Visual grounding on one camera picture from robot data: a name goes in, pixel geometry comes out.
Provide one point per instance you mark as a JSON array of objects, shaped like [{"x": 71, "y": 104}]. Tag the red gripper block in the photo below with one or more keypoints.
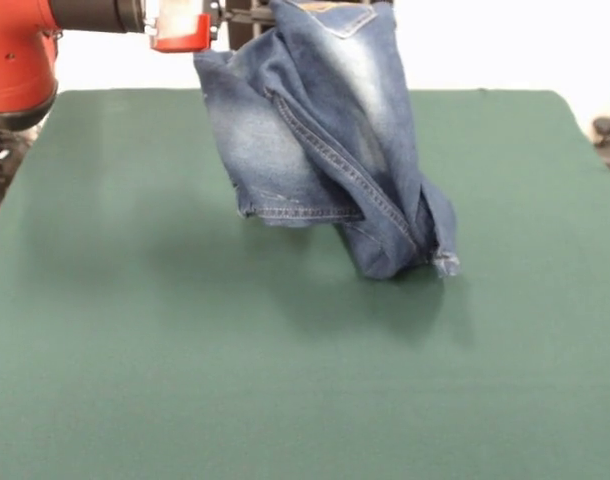
[{"x": 182, "y": 32}]

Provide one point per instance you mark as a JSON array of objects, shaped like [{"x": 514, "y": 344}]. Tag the blue denim jeans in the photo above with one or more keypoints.
[{"x": 335, "y": 140}]

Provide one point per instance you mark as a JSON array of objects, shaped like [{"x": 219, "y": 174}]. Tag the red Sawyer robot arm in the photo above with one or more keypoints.
[{"x": 20, "y": 55}]

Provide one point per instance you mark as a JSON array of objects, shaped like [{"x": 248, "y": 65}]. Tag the black wheeled base leg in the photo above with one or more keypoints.
[{"x": 0, "y": 170}]

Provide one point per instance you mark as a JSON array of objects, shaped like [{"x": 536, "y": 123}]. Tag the dark green table cloth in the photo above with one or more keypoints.
[{"x": 135, "y": 350}]

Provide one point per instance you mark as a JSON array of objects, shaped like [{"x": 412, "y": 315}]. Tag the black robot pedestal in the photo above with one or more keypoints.
[{"x": 242, "y": 30}]

